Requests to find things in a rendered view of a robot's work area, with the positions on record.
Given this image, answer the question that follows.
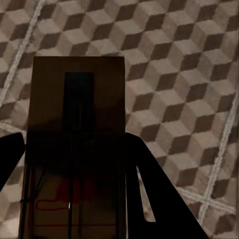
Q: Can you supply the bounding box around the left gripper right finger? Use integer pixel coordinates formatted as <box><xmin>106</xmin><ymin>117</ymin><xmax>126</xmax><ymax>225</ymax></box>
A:
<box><xmin>125</xmin><ymin>132</ymin><xmax>209</xmax><ymax>239</ymax></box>

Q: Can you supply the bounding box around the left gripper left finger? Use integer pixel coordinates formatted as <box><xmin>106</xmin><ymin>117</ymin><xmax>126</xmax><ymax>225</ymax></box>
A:
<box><xmin>0</xmin><ymin>132</ymin><xmax>25</xmax><ymax>191</ymax></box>

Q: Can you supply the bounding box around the mousetrap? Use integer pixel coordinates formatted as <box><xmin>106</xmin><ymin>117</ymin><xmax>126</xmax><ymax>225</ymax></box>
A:
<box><xmin>18</xmin><ymin>56</ymin><xmax>126</xmax><ymax>239</ymax></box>

